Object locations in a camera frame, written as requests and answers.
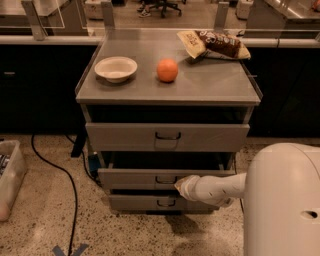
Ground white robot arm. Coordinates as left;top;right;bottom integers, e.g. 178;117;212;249
175;143;320;256

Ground black office chair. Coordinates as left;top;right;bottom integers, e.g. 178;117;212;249
150;0;182;18

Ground white bowl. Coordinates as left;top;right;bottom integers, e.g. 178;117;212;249
94;56;137;83

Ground white horizontal rail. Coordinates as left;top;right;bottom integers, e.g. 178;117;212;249
0;35;320;49

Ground grey top drawer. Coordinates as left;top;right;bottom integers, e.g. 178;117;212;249
86;123;250;152

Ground blue tape cross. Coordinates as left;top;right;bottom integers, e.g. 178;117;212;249
52;243;89;256

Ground black floor cable left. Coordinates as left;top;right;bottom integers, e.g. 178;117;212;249
30;134;79;256

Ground grey bottom drawer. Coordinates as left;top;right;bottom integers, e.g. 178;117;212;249
109;194;218;212

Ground grey drawer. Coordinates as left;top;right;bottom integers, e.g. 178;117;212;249
109;194;218;212
86;123;250;152
98;162;233;190

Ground grey drawer cabinet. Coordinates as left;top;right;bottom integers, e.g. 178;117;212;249
76;29;260;198

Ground clear plastic bin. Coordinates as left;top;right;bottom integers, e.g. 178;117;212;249
0;140;27;221

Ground brown chip bag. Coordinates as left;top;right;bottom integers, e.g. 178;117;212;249
177;30;251;60

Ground blue power box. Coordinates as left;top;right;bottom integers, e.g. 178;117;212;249
88;154;101;177

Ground orange fruit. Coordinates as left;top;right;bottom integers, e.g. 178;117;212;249
157;59;178;82

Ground person's sneakers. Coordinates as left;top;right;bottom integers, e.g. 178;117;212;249
137;5;151;18

